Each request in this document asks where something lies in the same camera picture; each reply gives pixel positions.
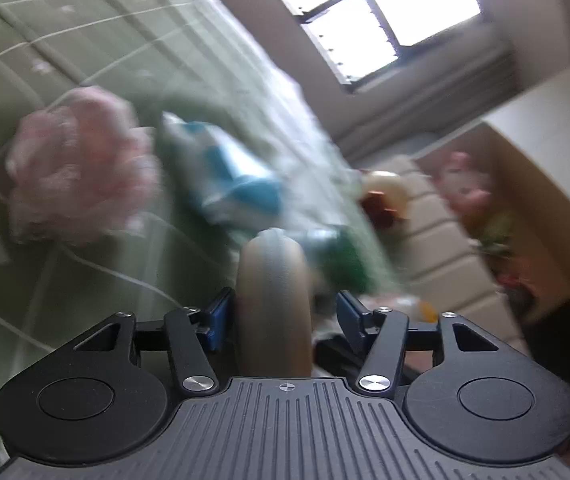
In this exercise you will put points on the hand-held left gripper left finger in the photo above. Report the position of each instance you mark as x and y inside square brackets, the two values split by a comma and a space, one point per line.
[220, 320]

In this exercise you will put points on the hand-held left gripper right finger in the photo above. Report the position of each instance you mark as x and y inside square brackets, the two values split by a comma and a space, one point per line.
[347, 317]

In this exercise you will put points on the tan cylindrical bottle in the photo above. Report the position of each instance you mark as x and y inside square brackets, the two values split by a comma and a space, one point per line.
[272, 300]

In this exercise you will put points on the yellow soft toy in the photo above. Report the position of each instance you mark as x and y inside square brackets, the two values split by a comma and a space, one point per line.
[427, 311]

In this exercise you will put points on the green packet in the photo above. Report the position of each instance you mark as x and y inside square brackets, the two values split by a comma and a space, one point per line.
[345, 260]

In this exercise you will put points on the cream padded headboard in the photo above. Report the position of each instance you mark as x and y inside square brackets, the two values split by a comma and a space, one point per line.
[440, 260]

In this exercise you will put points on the blue and white tube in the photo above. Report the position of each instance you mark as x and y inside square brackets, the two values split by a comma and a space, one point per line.
[245, 185]

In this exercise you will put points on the cream plush toy red shoes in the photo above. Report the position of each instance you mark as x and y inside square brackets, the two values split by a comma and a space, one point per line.
[385, 185]

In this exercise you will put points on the plant with pink green leaves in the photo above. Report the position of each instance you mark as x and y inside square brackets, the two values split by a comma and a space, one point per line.
[500, 230]

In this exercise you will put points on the pink bunny plush toy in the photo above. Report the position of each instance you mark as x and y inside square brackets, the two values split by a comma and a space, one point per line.
[465, 180]

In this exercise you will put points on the pink mesh bath pouf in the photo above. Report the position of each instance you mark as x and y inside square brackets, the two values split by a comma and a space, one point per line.
[80, 170]

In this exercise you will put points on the grey curtain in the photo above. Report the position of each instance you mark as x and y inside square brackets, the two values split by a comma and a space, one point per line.
[465, 60]

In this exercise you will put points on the window with black bars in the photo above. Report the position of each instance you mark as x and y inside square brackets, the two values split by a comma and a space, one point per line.
[415, 15]

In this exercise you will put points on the green checked blanket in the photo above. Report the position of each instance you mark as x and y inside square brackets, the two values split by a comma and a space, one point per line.
[90, 35]

